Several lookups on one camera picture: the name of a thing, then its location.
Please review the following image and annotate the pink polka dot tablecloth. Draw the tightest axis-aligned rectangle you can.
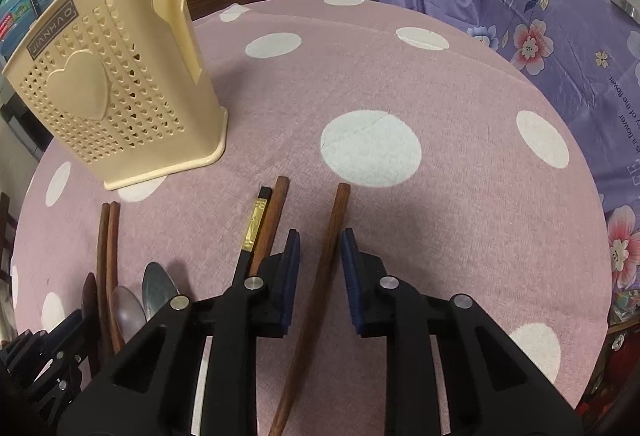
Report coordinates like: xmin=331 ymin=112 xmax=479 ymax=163
xmin=12 ymin=0 xmax=611 ymax=434

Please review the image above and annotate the purple floral cloth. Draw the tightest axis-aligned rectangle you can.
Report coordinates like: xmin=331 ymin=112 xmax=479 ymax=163
xmin=378 ymin=0 xmax=639 ymax=298

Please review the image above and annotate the beige plastic utensil holder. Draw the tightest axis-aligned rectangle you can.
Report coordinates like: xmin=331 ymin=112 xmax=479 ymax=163
xmin=3 ymin=0 xmax=228 ymax=190

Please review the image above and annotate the small steel spoon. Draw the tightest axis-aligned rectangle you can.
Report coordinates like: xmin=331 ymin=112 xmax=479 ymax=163
xmin=112 ymin=285 xmax=146 ymax=343

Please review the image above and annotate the dark gold-banded chopstick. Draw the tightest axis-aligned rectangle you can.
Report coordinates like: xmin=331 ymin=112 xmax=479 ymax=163
xmin=232 ymin=187 xmax=272 ymax=286

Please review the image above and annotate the brown wooden chopstick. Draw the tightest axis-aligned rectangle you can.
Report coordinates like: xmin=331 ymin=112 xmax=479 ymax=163
xmin=96 ymin=203 xmax=113 ymax=364
xmin=248 ymin=176 xmax=290 ymax=277
xmin=106 ymin=202 xmax=124 ymax=354
xmin=268 ymin=182 xmax=350 ymax=436

